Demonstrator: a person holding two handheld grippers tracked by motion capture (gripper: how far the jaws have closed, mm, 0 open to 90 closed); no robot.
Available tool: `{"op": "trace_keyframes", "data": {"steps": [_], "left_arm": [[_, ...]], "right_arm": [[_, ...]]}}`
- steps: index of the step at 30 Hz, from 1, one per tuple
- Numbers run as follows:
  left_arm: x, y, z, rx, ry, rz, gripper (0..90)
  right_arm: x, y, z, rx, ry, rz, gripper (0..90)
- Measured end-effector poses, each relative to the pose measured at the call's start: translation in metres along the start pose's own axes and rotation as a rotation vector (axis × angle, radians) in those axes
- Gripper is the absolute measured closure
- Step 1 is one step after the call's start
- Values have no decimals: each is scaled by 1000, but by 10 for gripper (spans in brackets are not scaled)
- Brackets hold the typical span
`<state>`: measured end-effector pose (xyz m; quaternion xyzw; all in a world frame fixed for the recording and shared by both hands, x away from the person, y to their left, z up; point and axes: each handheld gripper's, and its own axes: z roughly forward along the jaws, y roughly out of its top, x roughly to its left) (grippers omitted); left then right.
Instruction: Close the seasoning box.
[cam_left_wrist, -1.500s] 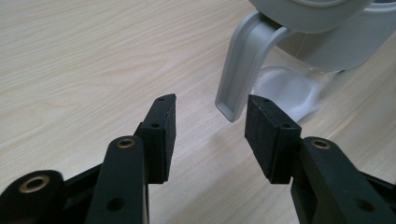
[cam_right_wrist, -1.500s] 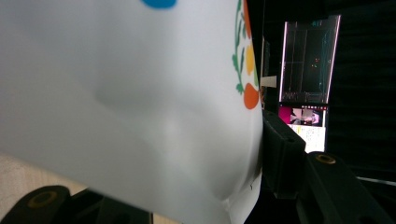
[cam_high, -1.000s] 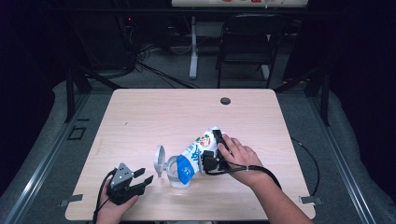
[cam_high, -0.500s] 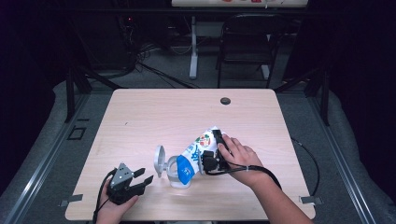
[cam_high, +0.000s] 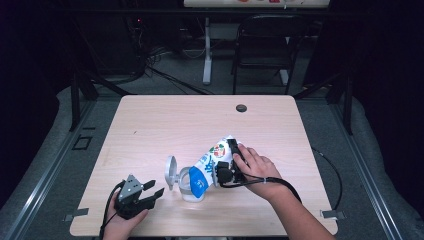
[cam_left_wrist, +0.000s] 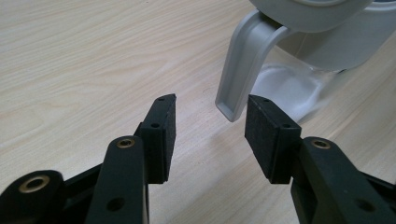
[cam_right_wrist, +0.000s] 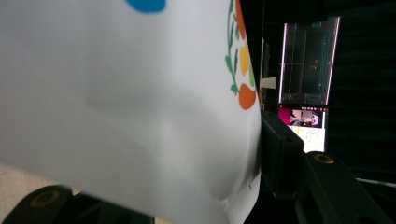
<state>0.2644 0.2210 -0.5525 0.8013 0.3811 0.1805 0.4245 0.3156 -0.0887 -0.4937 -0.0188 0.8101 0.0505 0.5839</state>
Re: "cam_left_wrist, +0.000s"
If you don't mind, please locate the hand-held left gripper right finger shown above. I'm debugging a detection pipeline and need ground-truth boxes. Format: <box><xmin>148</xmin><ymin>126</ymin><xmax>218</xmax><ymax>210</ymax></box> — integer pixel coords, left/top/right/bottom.
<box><xmin>244</xmin><ymin>93</ymin><xmax>396</xmax><ymax>224</ymax></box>

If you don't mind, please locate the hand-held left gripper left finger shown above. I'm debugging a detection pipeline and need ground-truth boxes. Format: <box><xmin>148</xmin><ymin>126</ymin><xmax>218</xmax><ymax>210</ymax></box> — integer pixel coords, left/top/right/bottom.
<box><xmin>83</xmin><ymin>92</ymin><xmax>177</xmax><ymax>224</ymax></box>

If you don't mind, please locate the glass jar with white lid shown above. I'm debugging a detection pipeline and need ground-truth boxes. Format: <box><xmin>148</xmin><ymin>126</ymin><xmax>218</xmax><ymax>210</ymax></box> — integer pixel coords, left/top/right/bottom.
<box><xmin>214</xmin><ymin>0</ymin><xmax>396</xmax><ymax>124</ymax></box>

